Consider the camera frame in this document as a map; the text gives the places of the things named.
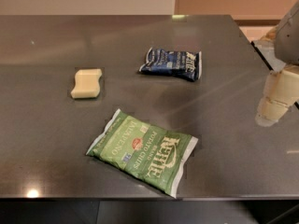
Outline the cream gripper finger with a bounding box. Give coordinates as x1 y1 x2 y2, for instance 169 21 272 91
255 97 289 127
263 66 299 106

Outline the blue chip bag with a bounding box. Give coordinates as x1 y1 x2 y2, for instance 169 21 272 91
139 48 202 82

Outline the green jalapeno chip bag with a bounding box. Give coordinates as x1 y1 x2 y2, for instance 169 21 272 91
87 110 198 198

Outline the yellow sponge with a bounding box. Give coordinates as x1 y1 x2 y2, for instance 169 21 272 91
71 69 102 99

